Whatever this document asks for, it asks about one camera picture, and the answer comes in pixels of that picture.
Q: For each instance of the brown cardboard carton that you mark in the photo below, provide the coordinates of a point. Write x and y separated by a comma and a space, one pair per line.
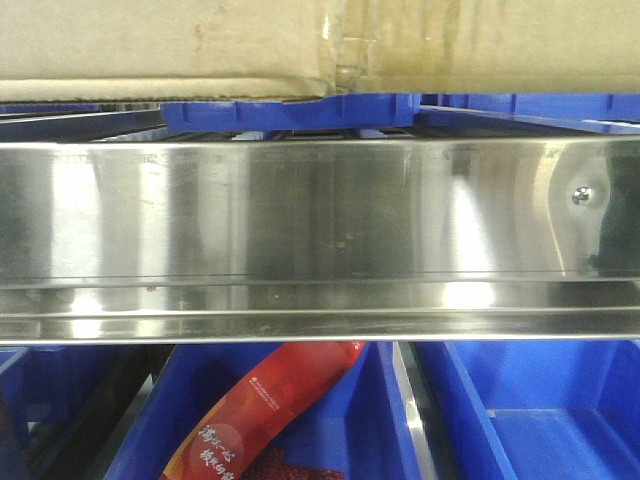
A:
209, 50

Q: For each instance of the blue bin under carton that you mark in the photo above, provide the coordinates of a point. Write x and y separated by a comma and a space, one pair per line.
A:
351, 111

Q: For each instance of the red snack bag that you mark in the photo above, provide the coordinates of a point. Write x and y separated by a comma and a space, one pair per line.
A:
233, 433

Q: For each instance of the blue bin upper right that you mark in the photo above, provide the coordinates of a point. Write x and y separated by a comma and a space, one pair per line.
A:
604, 113

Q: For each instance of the blue bin lower middle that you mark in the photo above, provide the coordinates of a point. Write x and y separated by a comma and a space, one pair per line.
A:
358, 428

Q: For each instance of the blue bin lower right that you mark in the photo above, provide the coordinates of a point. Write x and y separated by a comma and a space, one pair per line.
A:
538, 409

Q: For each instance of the blue bin lower left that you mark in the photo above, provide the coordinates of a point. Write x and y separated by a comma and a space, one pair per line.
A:
59, 405

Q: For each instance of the stainless steel shelf rail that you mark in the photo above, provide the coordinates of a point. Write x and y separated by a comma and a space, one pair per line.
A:
403, 239

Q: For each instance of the silver rail screw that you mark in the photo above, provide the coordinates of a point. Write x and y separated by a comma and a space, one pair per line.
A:
582, 195

